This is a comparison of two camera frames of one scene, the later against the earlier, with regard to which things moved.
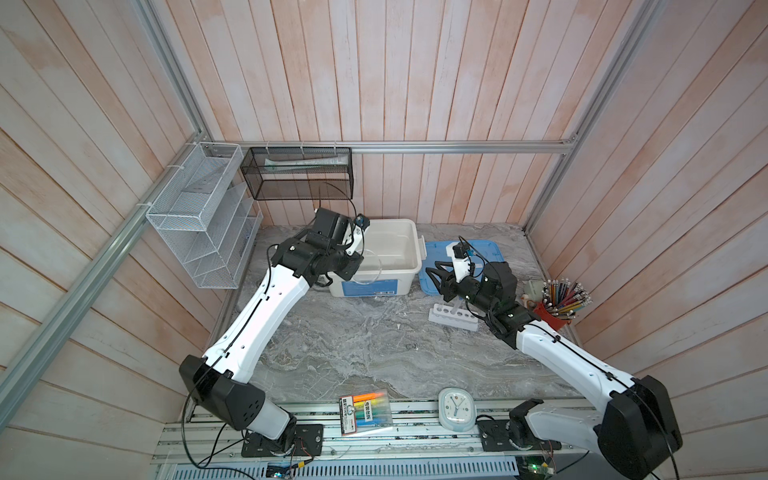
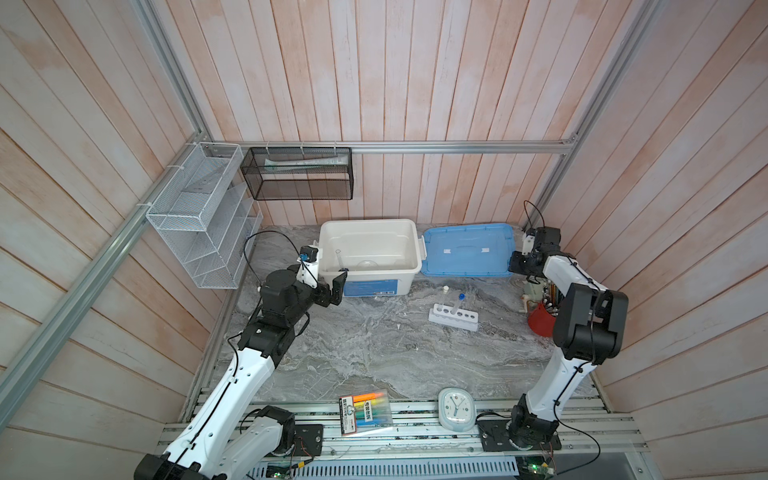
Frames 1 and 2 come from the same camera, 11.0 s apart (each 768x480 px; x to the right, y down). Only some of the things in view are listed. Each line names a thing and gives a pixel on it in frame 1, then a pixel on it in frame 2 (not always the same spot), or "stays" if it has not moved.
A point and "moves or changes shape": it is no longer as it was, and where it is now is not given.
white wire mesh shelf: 209,217 stays
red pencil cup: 555,323 stays
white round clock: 456,409 stays
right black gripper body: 469,291 → 519,263
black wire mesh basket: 299,173 stays
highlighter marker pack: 365,412 stays
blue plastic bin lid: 491,251 moves or changes shape
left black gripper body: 341,263 → 306,297
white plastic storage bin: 393,255 stays
